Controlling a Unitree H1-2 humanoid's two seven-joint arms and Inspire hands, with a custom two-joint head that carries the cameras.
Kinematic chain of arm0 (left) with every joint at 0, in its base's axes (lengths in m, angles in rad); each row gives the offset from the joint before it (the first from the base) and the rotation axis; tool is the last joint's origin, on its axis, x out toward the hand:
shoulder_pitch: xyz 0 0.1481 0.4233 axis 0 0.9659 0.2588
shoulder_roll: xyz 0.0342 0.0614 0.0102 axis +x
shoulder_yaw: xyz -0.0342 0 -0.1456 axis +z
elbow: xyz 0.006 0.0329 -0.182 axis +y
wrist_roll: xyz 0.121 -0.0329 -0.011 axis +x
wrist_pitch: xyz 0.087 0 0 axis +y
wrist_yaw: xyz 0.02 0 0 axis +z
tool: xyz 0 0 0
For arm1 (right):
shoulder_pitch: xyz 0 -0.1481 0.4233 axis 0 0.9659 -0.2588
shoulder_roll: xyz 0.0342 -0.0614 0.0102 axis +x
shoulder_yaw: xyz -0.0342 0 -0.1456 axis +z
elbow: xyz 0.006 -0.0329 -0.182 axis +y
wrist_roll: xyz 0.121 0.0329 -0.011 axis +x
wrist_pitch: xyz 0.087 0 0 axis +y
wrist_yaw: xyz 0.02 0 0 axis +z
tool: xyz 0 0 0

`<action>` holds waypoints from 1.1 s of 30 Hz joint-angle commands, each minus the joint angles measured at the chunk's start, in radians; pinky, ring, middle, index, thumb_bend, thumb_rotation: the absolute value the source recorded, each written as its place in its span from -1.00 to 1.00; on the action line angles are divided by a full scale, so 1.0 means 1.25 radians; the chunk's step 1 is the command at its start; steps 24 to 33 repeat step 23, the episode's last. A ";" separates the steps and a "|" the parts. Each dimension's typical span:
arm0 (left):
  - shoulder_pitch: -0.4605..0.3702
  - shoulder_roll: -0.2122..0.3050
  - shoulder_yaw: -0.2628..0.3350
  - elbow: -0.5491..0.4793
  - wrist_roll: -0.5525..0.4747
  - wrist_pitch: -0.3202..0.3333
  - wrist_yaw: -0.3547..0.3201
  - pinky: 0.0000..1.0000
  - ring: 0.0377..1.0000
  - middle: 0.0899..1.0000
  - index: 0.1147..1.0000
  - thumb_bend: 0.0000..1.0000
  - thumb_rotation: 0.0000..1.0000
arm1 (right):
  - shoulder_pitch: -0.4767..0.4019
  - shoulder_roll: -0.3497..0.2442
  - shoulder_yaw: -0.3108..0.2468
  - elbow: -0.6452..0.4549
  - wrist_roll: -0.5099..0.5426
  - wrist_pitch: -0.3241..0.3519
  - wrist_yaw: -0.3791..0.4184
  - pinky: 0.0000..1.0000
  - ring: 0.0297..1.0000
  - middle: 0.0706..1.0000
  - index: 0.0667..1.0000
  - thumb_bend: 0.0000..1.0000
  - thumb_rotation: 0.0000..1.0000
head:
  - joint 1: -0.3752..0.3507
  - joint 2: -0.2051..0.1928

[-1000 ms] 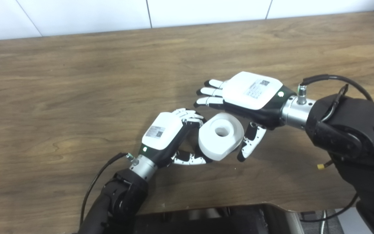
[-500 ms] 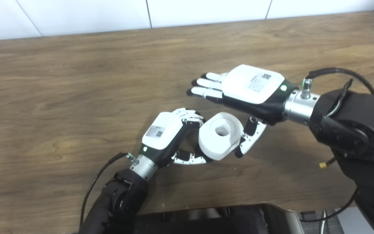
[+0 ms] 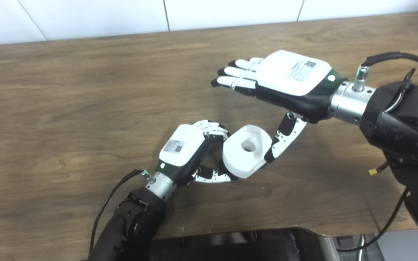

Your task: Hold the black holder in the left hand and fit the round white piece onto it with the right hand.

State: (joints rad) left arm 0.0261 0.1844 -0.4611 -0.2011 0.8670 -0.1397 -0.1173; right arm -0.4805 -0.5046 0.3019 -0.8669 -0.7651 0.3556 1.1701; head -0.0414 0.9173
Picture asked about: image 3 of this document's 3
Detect black and white left hand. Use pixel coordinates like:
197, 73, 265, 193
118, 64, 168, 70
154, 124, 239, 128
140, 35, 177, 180
155, 120, 238, 187

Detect black and white right hand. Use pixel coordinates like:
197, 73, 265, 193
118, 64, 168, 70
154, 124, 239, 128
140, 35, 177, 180
211, 50, 347, 163

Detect round white piece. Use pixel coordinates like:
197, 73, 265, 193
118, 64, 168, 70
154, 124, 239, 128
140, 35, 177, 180
222, 125, 273, 179

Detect black robot torso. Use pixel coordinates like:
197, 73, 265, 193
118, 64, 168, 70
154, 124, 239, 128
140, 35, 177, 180
147, 227, 336, 261

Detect small yellow connector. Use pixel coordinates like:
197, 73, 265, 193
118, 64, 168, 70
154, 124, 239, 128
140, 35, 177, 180
368, 162, 389, 176

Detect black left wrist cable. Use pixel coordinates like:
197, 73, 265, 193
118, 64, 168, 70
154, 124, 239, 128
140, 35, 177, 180
89, 169, 149, 254

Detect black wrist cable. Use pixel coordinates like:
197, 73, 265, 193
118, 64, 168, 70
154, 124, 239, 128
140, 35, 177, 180
354, 52, 418, 91
89, 169, 149, 254

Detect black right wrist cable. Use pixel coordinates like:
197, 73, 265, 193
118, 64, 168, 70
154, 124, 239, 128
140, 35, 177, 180
354, 52, 418, 91

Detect thin black hanging cable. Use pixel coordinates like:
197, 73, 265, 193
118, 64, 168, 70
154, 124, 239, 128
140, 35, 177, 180
336, 188, 409, 252

